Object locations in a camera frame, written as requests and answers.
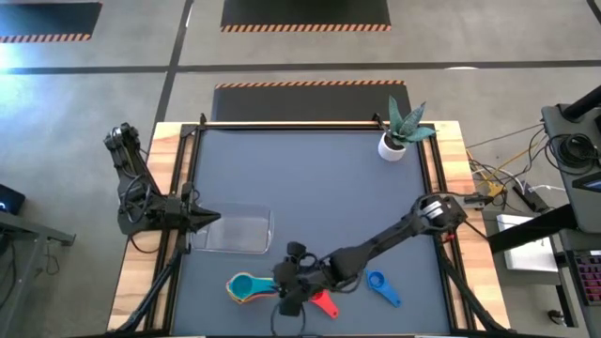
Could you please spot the teal measuring cup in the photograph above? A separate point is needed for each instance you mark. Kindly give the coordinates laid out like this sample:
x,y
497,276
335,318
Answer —
x,y
243,286

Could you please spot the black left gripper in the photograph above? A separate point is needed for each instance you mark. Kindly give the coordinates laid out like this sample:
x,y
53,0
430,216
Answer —
x,y
178,216

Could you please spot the white plant pot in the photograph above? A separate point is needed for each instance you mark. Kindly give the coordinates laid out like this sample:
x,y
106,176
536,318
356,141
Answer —
x,y
387,152

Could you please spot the grey desk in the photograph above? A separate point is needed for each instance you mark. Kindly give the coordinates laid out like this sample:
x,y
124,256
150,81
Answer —
x,y
577,211

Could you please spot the black hazard-striped floor mat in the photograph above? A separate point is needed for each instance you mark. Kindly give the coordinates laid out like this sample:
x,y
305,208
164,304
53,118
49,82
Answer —
x,y
305,11
47,19
305,103

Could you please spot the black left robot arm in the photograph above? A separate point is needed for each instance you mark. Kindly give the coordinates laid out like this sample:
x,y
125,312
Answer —
x,y
127,164

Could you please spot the clear plastic basket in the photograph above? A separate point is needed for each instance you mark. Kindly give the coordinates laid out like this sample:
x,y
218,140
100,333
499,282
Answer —
x,y
235,230

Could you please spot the black device with glowing logo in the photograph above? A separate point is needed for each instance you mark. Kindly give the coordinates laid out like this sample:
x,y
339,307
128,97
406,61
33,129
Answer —
x,y
9,199

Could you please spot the black desk base bar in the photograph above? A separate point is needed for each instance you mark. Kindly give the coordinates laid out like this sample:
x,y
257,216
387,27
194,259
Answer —
x,y
530,227

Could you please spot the black metal table frame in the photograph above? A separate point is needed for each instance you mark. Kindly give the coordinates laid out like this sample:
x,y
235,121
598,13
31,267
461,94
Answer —
x,y
152,291

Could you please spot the black power strip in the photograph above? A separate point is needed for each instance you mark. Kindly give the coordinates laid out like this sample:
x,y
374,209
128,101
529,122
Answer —
x,y
529,197

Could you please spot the black caster wheel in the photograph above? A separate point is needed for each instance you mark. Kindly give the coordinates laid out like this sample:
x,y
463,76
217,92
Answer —
x,y
555,317

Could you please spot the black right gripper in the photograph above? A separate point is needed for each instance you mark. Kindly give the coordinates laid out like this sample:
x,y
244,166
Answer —
x,y
303,279

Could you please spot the blue measuring cup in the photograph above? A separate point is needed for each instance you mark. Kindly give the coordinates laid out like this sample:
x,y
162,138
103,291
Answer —
x,y
375,281

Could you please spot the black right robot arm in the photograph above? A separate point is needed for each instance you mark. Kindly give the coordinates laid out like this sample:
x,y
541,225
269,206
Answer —
x,y
375,244

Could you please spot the keyboard with pink backlight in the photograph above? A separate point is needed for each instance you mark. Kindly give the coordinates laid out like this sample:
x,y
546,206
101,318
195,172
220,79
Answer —
x,y
587,277

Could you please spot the red measuring cup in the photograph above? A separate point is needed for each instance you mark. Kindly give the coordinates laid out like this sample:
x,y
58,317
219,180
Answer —
x,y
328,305

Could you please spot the white flat box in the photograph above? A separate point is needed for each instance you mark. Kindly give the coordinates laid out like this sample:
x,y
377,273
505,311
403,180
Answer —
x,y
526,253

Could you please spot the grey metal stand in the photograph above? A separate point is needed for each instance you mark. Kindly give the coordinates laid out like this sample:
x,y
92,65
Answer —
x,y
28,225

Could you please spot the green snake plant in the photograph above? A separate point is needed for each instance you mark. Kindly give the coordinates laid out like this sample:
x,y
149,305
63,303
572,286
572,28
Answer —
x,y
404,127

